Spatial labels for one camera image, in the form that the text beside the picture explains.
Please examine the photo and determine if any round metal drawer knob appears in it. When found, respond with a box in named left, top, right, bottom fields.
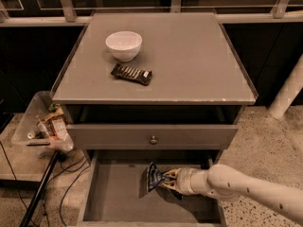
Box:
left=150, top=135, right=158, bottom=145

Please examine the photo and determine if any grey top drawer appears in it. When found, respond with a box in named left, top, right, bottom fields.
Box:
left=67, top=124, right=238, bottom=150

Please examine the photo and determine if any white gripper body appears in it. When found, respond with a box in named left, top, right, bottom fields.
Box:
left=176, top=167, right=195, bottom=196

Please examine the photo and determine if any black floor cable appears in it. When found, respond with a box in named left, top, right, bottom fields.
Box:
left=41, top=148, right=91, bottom=227

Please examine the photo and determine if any black tripod leg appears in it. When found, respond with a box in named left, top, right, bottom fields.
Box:
left=19, top=150, right=60, bottom=227

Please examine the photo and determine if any grey drawer cabinet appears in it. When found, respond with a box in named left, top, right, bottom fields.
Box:
left=50, top=12, right=258, bottom=227

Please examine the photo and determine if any white ceramic bowl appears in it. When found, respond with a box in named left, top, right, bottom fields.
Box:
left=105, top=31, right=143, bottom=61

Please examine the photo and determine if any blue chip bag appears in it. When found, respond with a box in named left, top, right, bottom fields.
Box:
left=146, top=162, right=183, bottom=200

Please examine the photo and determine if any open grey middle drawer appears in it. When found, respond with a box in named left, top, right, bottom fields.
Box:
left=77, top=150, right=226, bottom=227

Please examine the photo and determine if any white table leg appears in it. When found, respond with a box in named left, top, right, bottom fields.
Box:
left=269, top=54, right=303, bottom=119

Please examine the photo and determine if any orange snack packet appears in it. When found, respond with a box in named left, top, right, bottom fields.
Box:
left=42, top=108, right=68, bottom=140

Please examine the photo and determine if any clear plastic bin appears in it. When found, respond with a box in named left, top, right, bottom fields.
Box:
left=11, top=91, right=74, bottom=155

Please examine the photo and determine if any black snack bar wrapper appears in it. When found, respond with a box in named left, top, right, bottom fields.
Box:
left=111, top=63, right=152, bottom=86

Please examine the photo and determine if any metal window railing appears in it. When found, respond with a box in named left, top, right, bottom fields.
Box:
left=0, top=0, right=303, bottom=27

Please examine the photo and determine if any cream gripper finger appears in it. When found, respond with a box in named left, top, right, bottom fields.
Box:
left=159, top=181, right=179, bottom=192
left=163, top=168, right=180, bottom=179

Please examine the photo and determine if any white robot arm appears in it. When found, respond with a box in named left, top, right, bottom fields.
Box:
left=154, top=164, right=303, bottom=224

